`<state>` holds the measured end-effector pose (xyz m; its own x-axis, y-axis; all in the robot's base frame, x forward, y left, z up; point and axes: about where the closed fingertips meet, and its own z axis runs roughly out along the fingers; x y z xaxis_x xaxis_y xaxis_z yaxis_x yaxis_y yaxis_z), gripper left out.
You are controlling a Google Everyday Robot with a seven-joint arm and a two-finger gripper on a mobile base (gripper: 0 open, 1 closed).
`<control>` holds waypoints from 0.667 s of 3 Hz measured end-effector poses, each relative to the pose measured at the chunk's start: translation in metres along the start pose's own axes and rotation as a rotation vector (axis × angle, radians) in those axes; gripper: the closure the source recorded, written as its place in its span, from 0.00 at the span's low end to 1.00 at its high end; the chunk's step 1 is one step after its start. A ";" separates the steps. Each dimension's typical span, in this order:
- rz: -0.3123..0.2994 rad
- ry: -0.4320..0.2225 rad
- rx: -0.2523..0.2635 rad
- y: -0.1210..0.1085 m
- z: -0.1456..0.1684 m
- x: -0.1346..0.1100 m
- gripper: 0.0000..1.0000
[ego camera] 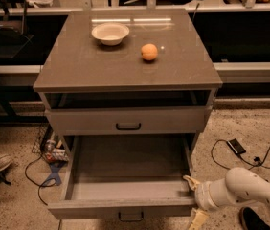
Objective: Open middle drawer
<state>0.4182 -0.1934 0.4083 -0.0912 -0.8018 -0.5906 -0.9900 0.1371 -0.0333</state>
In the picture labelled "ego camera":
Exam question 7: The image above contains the black chair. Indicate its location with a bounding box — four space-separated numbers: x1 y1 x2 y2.
0 0 32 58

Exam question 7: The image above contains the grey drawer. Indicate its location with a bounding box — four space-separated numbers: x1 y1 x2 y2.
48 134 196 221
46 106 212 136

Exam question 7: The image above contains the grey drawer cabinet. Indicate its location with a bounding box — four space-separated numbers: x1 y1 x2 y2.
34 10 222 147

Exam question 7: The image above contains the grey top drawer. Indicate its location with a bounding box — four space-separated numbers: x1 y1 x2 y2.
46 106 212 136

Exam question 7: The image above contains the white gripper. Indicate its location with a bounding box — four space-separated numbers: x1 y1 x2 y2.
183 175 219 230

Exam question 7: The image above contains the wire basket with items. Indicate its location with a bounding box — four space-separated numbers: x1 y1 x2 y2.
32 124 69 163

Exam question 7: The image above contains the grey sneaker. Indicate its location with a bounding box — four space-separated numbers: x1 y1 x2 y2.
0 154 11 172

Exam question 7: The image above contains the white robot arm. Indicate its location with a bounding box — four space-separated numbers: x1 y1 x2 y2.
183 167 270 230

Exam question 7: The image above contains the orange fruit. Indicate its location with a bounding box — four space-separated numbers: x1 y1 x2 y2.
141 44 158 61

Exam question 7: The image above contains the black cable left floor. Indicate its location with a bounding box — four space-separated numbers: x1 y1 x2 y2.
24 155 57 207

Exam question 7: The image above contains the black phone on floor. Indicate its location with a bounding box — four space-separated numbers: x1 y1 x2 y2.
227 139 246 155

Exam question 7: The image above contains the black shoe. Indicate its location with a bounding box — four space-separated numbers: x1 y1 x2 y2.
239 207 270 230

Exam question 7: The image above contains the white paper bowl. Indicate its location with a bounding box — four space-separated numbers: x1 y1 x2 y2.
92 23 129 46

